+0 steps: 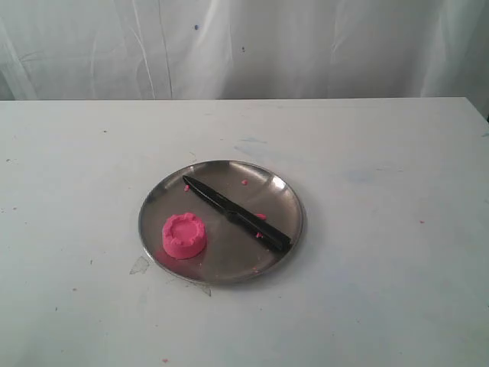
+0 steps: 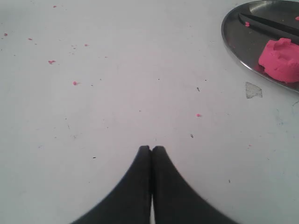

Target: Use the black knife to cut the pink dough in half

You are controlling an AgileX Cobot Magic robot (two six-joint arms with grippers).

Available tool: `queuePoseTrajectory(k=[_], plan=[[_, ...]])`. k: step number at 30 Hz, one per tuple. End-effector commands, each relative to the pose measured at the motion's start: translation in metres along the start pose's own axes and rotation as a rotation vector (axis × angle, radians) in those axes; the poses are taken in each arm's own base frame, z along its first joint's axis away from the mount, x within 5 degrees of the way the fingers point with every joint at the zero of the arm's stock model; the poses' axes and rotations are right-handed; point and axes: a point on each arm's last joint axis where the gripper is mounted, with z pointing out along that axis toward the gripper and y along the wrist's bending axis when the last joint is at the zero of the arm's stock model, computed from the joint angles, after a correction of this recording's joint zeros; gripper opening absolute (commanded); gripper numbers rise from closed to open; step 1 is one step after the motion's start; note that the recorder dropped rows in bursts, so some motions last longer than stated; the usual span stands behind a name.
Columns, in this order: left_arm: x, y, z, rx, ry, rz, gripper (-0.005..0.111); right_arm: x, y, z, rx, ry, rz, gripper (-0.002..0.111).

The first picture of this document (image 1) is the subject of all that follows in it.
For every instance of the black knife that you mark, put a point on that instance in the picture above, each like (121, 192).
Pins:
(273, 238)

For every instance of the pink clay piece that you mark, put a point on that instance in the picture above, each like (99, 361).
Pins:
(184, 236)

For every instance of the white backdrop curtain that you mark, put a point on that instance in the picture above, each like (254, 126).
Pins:
(244, 49)

